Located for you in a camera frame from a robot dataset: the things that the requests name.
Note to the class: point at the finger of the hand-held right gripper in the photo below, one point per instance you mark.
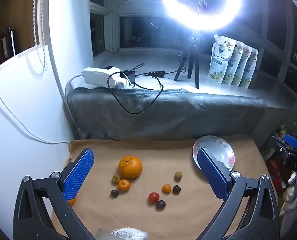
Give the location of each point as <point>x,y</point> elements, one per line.
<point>276,143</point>
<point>292,141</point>

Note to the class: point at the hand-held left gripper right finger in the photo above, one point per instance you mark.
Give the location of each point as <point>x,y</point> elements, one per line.
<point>213,176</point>

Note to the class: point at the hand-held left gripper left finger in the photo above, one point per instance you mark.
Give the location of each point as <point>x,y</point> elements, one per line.
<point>78,173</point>

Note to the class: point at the floral white plate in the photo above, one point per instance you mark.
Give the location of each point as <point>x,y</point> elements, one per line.
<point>219,150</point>

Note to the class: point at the large smooth orange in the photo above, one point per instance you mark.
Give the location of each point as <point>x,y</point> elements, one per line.
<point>72,202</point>

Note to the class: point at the olive green small fruit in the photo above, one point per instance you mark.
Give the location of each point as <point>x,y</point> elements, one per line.
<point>178,175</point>

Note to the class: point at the brown longan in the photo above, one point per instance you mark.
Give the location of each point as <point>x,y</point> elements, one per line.
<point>116,178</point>

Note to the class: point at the dark purple plum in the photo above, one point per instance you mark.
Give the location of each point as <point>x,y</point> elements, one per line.
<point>160,204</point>
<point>176,189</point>
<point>114,193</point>

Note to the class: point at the small mandarin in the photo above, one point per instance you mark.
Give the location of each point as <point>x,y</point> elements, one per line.
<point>123,185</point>

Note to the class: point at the tiny orange kumquat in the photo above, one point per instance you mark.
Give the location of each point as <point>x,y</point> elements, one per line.
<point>166,188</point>

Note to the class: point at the large spotted orange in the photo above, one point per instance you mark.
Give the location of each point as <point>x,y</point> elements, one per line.
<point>130,167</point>

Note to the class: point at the red cherry tomato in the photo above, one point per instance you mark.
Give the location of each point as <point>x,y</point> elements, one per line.
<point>153,197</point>

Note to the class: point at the green printed packet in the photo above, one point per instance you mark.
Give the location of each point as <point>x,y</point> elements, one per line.
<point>282,130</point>

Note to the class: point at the red packet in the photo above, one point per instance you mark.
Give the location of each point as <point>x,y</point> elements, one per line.
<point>273,167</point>

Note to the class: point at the grey fleece blanket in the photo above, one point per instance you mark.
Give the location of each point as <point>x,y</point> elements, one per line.
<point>176,115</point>

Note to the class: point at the tan cloth mat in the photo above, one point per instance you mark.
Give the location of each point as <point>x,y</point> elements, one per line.
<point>138,220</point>

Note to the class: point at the white fuzzy cloth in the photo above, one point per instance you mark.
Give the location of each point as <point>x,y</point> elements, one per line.
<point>129,233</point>

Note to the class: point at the white power strip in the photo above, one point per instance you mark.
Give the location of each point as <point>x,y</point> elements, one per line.
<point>96,76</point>

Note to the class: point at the black power adapter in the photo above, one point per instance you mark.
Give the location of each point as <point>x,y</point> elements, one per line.
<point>129,76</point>

